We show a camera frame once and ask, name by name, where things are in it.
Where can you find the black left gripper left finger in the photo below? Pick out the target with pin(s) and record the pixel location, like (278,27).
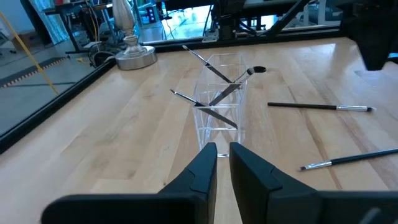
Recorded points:
(174,208)

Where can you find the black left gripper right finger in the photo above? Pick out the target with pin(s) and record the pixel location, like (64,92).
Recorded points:
(264,205)

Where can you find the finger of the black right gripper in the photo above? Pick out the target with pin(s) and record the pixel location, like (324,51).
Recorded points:
(383,53)
(368,51)

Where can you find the black makeup brush silver ferrule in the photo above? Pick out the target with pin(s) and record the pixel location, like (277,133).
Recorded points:
(205,109)
(206,63)
(348,159)
(311,106)

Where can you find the clear acrylic brush organizer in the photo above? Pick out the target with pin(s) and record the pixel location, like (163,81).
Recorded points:
(214,140)

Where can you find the black fluffy-head makeup brush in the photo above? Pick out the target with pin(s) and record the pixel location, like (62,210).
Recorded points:
(230,90)

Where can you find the white shade silver table lamp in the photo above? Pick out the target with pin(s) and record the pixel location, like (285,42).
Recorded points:
(135,59)

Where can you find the crinkled silver sheet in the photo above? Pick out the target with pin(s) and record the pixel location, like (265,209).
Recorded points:
(51,21)

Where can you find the dark workbench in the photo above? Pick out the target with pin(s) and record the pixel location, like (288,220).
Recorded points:
(71,9)

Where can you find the black aluminium table frame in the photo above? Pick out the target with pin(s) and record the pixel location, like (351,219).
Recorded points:
(46,111)

